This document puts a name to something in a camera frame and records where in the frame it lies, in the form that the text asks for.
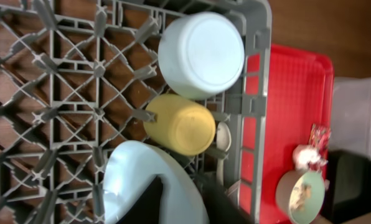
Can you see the yellow plastic cup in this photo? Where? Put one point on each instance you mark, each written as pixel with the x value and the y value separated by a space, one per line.
pixel 180 125

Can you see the clear plastic bin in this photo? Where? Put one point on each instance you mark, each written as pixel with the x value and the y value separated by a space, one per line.
pixel 351 116

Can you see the crumpled white napkin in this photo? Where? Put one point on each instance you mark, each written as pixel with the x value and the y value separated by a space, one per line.
pixel 307 157

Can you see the grey dishwasher rack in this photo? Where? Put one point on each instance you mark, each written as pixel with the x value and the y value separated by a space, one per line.
pixel 75 78

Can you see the white plastic spoon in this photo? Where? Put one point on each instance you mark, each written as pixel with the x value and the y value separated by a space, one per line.
pixel 223 143

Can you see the green bowl with rice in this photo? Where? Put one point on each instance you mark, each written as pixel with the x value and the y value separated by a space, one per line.
pixel 300 195

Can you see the light blue plate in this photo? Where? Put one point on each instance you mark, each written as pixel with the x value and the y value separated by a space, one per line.
pixel 131 168

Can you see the red plastic tray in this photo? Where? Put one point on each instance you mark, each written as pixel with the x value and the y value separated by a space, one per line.
pixel 299 96

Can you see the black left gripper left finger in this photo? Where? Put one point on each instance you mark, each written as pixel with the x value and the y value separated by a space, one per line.
pixel 146 210

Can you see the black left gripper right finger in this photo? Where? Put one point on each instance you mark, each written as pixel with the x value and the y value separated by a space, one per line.
pixel 219 207

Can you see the pale blue bowl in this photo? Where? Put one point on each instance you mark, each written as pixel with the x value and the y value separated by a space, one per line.
pixel 201 55

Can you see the red snack wrapper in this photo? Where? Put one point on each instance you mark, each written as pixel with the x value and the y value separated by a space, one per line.
pixel 319 138

